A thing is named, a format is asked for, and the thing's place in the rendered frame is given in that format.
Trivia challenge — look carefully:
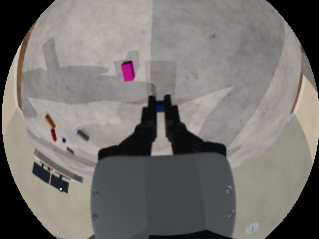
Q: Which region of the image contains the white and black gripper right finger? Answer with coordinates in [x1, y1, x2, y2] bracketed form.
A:
[163, 95, 226, 156]

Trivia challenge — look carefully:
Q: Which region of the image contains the orange rod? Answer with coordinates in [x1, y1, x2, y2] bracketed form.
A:
[45, 115, 55, 128]

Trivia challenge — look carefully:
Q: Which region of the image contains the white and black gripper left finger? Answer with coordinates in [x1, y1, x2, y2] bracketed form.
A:
[98, 96, 158, 161]

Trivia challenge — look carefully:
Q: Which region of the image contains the magenta block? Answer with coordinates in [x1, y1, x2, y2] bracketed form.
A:
[121, 61, 135, 82]

